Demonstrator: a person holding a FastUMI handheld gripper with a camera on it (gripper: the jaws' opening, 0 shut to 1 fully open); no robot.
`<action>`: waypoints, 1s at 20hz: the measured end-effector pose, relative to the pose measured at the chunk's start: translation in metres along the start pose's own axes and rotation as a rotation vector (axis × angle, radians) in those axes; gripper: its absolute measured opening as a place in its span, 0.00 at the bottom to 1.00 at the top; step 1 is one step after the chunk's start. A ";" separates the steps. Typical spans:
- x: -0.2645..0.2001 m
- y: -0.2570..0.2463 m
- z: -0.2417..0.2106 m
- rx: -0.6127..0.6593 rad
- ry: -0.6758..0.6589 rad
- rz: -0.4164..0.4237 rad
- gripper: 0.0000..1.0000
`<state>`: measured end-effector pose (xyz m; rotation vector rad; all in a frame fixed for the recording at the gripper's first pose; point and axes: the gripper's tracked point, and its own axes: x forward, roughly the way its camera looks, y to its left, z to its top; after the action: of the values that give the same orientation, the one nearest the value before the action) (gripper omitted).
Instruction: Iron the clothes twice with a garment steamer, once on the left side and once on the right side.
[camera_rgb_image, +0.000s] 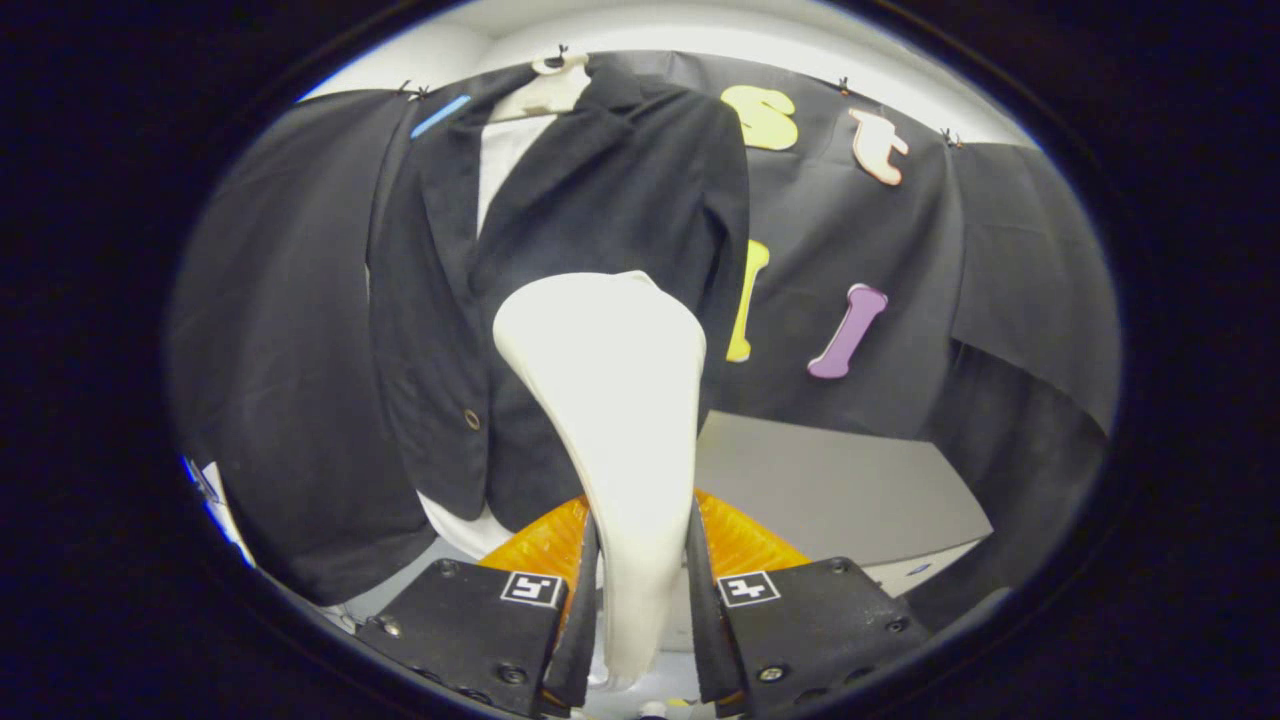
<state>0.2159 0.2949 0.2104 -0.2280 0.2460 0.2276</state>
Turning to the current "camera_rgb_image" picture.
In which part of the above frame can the grey cabinet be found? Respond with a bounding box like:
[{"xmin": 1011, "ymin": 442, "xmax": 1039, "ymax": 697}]
[{"xmin": 695, "ymin": 410, "xmax": 993, "ymax": 601}]

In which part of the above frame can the black suit jacket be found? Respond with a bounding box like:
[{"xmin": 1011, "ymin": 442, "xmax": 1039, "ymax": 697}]
[{"xmin": 365, "ymin": 60, "xmax": 751, "ymax": 534}]

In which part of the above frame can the white garment steamer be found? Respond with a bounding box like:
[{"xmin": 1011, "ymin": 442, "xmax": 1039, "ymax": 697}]
[{"xmin": 492, "ymin": 270, "xmax": 707, "ymax": 693}]

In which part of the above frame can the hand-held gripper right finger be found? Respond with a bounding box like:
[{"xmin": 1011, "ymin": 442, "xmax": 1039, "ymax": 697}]
[{"xmin": 686, "ymin": 488, "xmax": 936, "ymax": 717}]

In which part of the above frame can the black backdrop cloth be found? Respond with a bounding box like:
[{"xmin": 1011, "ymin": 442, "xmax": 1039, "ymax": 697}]
[{"xmin": 168, "ymin": 50, "xmax": 1121, "ymax": 631}]

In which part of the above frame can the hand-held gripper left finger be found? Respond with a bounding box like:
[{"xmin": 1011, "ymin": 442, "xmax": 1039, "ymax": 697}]
[{"xmin": 355, "ymin": 495, "xmax": 601, "ymax": 719}]

